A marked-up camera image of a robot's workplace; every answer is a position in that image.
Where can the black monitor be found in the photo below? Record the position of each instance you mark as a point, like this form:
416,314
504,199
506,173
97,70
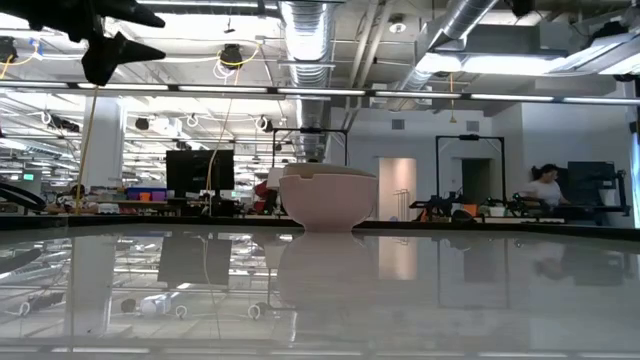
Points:
197,172
590,182

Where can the silver ventilation duct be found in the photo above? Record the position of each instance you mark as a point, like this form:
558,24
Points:
450,30
307,75

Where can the purple storage bins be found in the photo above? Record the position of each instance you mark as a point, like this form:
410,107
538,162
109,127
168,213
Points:
147,194

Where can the white column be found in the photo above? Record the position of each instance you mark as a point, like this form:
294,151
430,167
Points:
102,145

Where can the person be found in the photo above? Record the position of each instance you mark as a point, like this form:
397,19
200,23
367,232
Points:
545,190

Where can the long ceiling light bar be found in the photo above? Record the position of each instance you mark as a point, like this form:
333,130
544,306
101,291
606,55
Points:
320,91

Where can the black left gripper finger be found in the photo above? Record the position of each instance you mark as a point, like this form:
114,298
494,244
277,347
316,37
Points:
120,52
130,12

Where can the black metal frame stand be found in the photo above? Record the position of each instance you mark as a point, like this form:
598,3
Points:
470,137

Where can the white ceramic bowl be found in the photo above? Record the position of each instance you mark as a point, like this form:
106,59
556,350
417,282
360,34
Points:
327,197

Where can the black table edge rail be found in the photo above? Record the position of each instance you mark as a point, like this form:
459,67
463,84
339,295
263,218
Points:
150,222

